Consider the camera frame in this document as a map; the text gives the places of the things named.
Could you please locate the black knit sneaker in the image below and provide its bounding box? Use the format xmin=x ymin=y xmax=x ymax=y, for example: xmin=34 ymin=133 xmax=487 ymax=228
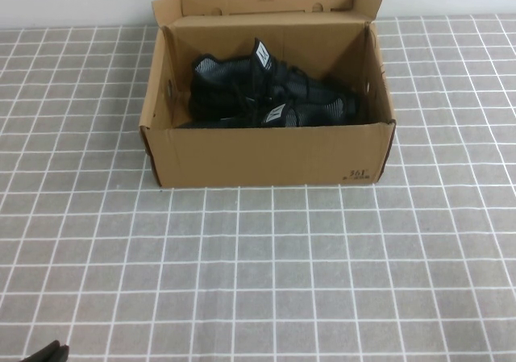
xmin=188 ymin=36 xmax=360 ymax=117
xmin=175 ymin=95 xmax=366 ymax=130

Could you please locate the brown cardboard shoe box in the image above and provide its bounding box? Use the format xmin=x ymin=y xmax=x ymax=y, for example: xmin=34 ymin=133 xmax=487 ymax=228
xmin=139 ymin=0 xmax=398 ymax=189

